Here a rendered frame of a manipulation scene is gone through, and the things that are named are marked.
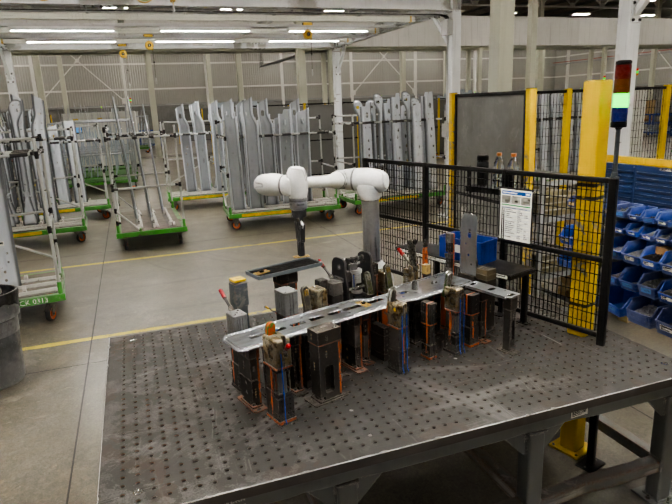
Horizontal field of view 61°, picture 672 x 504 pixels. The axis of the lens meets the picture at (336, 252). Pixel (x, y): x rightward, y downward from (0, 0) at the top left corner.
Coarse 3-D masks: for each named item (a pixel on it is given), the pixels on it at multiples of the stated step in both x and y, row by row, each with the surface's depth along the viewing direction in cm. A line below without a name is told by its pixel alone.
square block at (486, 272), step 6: (480, 270) 302; (486, 270) 299; (492, 270) 301; (480, 276) 303; (486, 276) 299; (492, 276) 302; (486, 282) 300; (492, 282) 303; (492, 288) 304; (492, 300) 306; (492, 306) 307; (486, 312) 305; (492, 312) 308; (486, 318) 306; (492, 318) 309; (486, 324) 307; (492, 324) 310; (486, 330) 308; (492, 330) 310
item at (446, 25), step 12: (84, 12) 724; (96, 12) 729; (108, 12) 733; (120, 12) 735; (132, 12) 736; (144, 12) 744; (156, 12) 744; (168, 12) 751; (180, 12) 756; (192, 12) 758; (204, 12) 763; (216, 12) 768; (228, 12) 772; (240, 12) 777; (252, 12) 782; (264, 12) 788; (276, 12) 793; (288, 12) 799; (300, 12) 804; (312, 12) 811; (324, 12) 816; (336, 12) 822; (348, 12) 828; (396, 12) 863; (408, 12) 869; (444, 24) 886
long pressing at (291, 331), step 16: (400, 288) 294; (432, 288) 292; (336, 304) 274; (352, 304) 274; (384, 304) 272; (288, 320) 257; (304, 320) 256; (320, 320) 255; (336, 320) 255; (224, 336) 241; (240, 336) 241; (288, 336) 240
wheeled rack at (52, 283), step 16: (48, 192) 607; (48, 224) 531; (48, 256) 618; (48, 272) 621; (32, 288) 566; (48, 288) 552; (64, 288) 564; (32, 304) 537; (48, 304) 550; (48, 320) 548
